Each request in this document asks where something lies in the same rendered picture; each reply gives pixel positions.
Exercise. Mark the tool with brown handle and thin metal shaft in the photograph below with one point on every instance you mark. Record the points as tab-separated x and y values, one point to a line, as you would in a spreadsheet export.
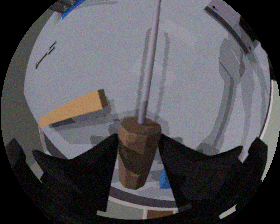
139	136

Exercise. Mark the tan flat bar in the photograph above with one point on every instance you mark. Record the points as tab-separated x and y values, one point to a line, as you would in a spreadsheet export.
89	102

